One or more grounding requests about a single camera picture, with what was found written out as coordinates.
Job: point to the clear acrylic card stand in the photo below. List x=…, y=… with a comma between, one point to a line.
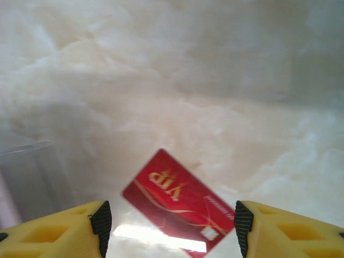
x=27, y=174

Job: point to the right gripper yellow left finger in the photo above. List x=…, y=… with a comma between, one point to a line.
x=53, y=236

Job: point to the red VIP card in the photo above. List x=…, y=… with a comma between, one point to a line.
x=172, y=188

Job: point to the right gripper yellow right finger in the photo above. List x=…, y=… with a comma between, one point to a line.
x=290, y=236

